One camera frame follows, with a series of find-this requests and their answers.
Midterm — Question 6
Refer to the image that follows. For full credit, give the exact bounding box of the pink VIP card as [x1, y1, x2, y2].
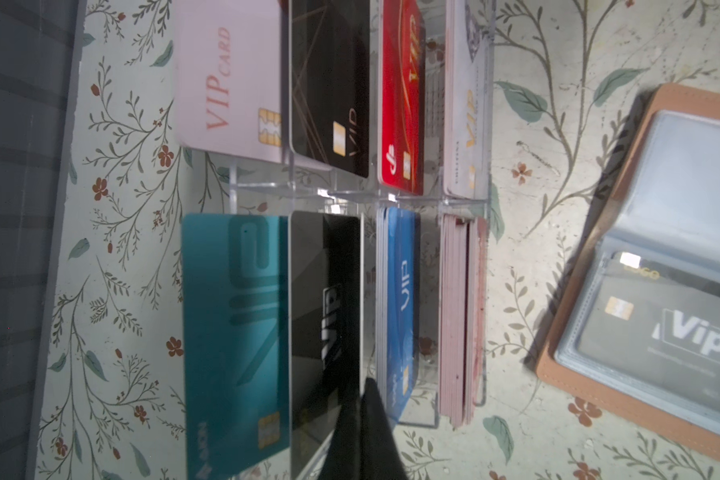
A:
[174, 0, 287, 163]

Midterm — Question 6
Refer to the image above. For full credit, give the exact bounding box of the red VIP card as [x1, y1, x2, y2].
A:
[378, 0, 426, 195]

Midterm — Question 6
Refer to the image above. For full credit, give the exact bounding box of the blue VIP card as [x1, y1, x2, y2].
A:
[375, 207, 418, 425]

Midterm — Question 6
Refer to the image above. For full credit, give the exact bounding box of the white VIP card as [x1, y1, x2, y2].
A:
[443, 0, 490, 200]

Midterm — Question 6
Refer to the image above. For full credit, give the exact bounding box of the black VIP card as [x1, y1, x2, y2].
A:
[573, 252, 720, 422]

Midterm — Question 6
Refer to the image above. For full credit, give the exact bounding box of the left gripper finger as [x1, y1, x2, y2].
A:
[318, 378, 407, 480]

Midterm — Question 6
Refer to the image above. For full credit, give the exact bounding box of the black card right column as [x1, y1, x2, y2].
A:
[288, 0, 370, 178]

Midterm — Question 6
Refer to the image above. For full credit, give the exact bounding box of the teal VIP card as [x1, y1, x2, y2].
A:
[182, 214, 290, 479]

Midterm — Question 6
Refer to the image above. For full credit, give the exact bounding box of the clear acrylic card holder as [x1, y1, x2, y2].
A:
[197, 1, 495, 479]

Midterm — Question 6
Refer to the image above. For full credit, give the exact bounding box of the black VIP card left column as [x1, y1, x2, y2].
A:
[288, 211, 361, 479]

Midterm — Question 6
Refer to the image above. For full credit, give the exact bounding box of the pink leather card wallet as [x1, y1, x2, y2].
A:
[536, 84, 720, 461]

